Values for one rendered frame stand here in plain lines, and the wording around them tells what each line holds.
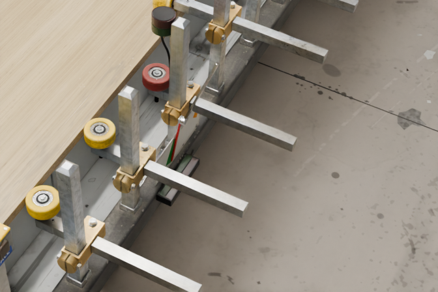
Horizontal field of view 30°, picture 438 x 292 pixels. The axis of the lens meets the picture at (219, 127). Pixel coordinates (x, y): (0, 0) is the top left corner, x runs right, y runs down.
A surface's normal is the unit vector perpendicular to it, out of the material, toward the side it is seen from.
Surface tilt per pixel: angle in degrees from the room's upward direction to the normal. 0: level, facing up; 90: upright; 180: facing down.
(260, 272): 0
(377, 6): 0
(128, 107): 90
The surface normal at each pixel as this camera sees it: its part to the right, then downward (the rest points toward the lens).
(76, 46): 0.07, -0.67
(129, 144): -0.44, 0.65
